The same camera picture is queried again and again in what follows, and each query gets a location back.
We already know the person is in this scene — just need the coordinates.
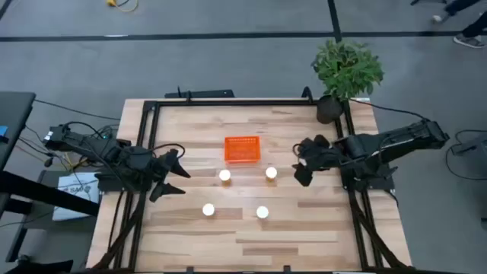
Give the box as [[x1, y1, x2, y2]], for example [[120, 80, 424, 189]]
[[431, 0, 487, 49]]

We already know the black metal table frame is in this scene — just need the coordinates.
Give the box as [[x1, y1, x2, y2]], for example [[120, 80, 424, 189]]
[[91, 97, 412, 274]]

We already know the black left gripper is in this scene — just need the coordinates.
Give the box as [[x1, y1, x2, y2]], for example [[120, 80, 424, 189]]
[[125, 146, 192, 203]]

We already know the black side desk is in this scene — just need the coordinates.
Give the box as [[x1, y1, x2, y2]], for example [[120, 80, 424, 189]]
[[0, 91, 37, 171]]

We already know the black mounting plate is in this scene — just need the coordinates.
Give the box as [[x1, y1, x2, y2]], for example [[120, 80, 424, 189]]
[[164, 89, 236, 99]]

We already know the green leafy plant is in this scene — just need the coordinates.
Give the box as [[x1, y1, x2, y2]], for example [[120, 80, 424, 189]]
[[310, 39, 384, 102]]

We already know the white cardboard box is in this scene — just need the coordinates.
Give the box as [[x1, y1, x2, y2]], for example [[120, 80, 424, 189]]
[[52, 173, 100, 221]]

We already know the yellow cable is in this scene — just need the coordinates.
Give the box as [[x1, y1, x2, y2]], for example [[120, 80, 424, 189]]
[[106, 0, 138, 13]]

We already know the black plant pot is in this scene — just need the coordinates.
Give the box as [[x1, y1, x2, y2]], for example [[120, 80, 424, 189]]
[[316, 94, 345, 125]]

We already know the orange plastic basket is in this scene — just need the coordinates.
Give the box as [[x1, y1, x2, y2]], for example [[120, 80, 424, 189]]
[[224, 135, 263, 164]]

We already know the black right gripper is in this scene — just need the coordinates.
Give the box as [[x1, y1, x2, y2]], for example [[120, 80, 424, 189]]
[[291, 135, 345, 188]]

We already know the black metal beam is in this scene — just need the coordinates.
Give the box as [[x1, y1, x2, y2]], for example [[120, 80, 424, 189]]
[[0, 170, 100, 218]]

